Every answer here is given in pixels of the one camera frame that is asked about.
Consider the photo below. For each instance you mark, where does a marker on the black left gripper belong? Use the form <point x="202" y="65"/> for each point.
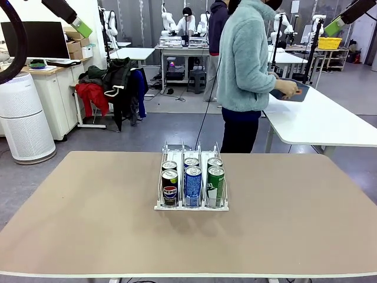
<point x="59" y="9"/>

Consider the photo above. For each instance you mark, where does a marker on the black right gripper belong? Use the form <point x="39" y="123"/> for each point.
<point x="360" y="11"/>

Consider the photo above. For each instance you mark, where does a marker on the blue plastic bin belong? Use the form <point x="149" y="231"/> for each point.
<point x="300" y="95"/>

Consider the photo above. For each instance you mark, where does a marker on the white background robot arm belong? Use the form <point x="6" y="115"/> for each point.
<point x="168" y="20"/>
<point x="203" y="25"/>
<point x="316" y="29"/>
<point x="287" y="28"/>
<point x="111" y="28"/>

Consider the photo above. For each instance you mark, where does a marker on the person's right forearm teal sleeve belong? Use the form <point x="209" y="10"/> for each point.
<point x="256" y="81"/>

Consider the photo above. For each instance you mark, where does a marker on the person's right hand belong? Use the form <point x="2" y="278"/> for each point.
<point x="287" y="88"/>

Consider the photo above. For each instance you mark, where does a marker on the large cardboard box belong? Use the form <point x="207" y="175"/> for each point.
<point x="72" y="34"/>

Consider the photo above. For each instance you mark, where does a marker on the yellow plastic basket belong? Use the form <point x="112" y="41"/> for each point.
<point x="330" y="43"/>

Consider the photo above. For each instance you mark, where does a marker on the medium cardboard box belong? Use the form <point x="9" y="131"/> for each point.
<point x="73" y="46"/>

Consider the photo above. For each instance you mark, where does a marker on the white storage box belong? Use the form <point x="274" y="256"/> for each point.
<point x="87" y="52"/>

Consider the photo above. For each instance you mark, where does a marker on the small cardboard box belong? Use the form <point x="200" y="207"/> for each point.
<point x="76" y="55"/>

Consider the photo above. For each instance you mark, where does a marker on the wooden shelf unit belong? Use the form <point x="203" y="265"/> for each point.
<point x="335" y="59"/>

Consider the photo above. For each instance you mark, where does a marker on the red fire extinguisher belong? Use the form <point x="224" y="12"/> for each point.
<point x="356" y="57"/>

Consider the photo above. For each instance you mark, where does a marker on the black keyboard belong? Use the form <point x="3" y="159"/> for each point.
<point x="63" y="62"/>

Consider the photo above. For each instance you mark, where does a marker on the dark green jacket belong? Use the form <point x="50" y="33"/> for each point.
<point x="95" y="72"/>

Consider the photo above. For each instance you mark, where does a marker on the black computer monitor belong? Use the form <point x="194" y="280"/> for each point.
<point x="35" y="39"/>

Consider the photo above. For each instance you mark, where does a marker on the white background desk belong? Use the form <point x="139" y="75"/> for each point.
<point x="290" y="59"/>
<point x="132" y="52"/>

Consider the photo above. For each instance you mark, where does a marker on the green bowl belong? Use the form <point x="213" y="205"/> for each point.
<point x="37" y="65"/>

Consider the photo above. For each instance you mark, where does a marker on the black jacket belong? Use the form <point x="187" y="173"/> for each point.
<point x="120" y="79"/>

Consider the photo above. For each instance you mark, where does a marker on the red jacket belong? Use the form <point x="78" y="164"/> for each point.
<point x="92" y="97"/>

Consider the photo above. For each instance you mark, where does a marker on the white cabinet desk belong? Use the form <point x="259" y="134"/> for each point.
<point x="59" y="97"/>

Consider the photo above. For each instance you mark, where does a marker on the blue jacket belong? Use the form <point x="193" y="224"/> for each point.
<point x="142" y="88"/>

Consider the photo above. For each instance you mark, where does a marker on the white rolling side table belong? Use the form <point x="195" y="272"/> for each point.
<point x="79" y="118"/>

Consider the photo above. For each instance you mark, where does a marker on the white rounded table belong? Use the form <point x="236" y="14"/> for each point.
<point x="318" y="123"/>

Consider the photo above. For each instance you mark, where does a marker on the person in teal fleece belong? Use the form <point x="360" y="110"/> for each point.
<point x="241" y="59"/>

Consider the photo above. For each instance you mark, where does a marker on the black computer tower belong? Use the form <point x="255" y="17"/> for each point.
<point x="174" y="69"/>

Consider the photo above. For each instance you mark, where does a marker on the white background workbench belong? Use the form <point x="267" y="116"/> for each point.
<point x="182" y="48"/>

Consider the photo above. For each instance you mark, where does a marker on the seated person in white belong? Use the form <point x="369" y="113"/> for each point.
<point x="186" y="22"/>

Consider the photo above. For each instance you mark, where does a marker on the white cylindrical air purifier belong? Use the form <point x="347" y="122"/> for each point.
<point x="23" y="118"/>

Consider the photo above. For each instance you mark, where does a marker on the person in dark hoodie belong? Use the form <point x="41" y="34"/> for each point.
<point x="216" y="29"/>

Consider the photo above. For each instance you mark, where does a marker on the gray plastic stool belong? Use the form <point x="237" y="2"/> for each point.
<point x="196" y="81"/>

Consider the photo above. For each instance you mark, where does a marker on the black Pepsi can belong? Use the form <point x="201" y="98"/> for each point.
<point x="170" y="191"/>
<point x="169" y="165"/>

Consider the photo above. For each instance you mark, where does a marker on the blue Pocari can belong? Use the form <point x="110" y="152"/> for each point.
<point x="193" y="185"/>
<point x="191" y="161"/>

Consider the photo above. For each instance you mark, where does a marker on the green soda can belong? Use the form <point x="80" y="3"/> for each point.
<point x="215" y="185"/>
<point x="215" y="161"/>

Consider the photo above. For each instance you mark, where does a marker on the black camera stand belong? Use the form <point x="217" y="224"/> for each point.
<point x="312" y="53"/>
<point x="276" y="41"/>

